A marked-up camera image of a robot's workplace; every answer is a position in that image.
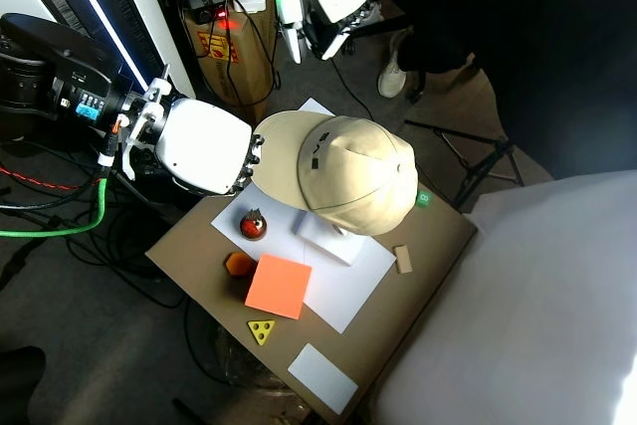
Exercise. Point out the yellow triangle block with holes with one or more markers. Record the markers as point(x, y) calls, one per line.
point(261, 331)

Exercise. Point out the orange hexagon block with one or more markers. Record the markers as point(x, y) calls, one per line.
point(239, 266)

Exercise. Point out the white column with light strip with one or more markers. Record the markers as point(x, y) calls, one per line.
point(149, 12)

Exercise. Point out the tan wooden block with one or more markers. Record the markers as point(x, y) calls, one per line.
point(403, 260)

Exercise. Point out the green number block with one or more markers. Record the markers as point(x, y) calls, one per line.
point(424, 199)

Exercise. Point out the beige baseball cap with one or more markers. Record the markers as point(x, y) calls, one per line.
point(348, 171)

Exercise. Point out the person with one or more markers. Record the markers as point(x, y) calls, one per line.
point(393, 79)

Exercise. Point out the small white paper card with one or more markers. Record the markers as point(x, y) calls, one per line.
point(323, 377)

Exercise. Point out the orange square block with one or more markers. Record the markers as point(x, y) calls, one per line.
point(277, 286)

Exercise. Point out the black tripod stand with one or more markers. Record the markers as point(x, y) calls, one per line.
point(490, 156)

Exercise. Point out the large white paper sheet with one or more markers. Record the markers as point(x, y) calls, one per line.
point(343, 290)

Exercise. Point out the red bird toy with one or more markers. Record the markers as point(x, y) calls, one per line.
point(253, 227)

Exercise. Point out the cardboard box with red label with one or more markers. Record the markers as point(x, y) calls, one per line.
point(239, 71)

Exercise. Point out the white cloth backdrop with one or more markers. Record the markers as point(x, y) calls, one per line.
point(522, 305)

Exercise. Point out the clear plastic wrap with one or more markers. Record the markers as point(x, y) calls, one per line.
point(234, 365)

